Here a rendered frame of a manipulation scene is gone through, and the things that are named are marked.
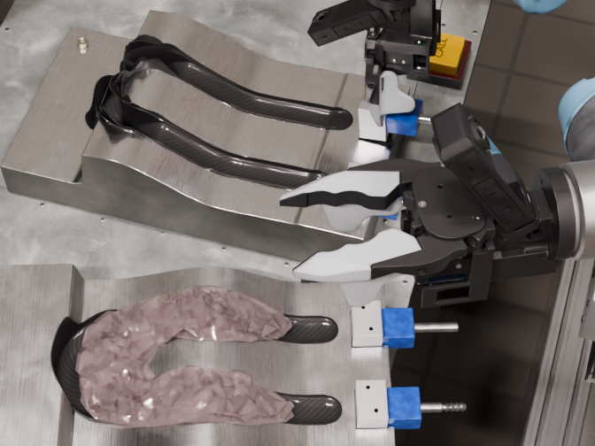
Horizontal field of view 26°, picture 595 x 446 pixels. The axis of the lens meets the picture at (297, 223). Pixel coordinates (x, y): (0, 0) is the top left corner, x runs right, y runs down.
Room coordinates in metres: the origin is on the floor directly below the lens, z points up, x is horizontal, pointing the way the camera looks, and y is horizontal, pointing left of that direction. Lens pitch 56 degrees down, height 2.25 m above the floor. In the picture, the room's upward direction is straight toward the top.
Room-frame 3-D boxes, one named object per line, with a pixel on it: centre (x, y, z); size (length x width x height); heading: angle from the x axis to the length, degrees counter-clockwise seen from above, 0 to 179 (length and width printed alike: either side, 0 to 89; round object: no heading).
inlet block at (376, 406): (0.66, -0.13, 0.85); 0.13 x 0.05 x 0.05; 91
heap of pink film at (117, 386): (0.71, 0.13, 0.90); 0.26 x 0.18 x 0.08; 91
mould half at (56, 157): (1.07, 0.12, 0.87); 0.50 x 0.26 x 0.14; 74
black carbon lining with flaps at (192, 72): (1.06, 0.11, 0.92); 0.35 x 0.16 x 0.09; 74
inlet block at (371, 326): (0.77, -0.13, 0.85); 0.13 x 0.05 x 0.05; 91
